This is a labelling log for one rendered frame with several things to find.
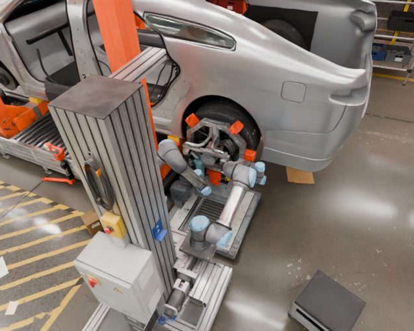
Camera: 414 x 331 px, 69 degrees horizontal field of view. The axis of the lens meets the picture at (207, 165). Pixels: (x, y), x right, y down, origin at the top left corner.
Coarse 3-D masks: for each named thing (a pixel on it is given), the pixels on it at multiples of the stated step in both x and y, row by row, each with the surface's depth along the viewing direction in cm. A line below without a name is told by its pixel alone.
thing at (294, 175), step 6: (288, 168) 366; (288, 174) 359; (294, 174) 358; (300, 174) 358; (306, 174) 358; (288, 180) 350; (294, 180) 351; (300, 180) 351; (306, 180) 351; (312, 180) 351
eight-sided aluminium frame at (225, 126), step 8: (200, 120) 259; (208, 120) 254; (216, 120) 252; (192, 128) 262; (224, 128) 246; (192, 136) 274; (232, 136) 250; (240, 136) 252; (240, 144) 251; (192, 152) 282; (240, 152) 257; (208, 168) 287; (216, 168) 283
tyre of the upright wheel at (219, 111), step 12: (204, 108) 262; (216, 108) 255; (228, 108) 255; (240, 108) 258; (228, 120) 250; (240, 120) 250; (252, 120) 261; (240, 132) 253; (252, 132) 257; (252, 144) 258
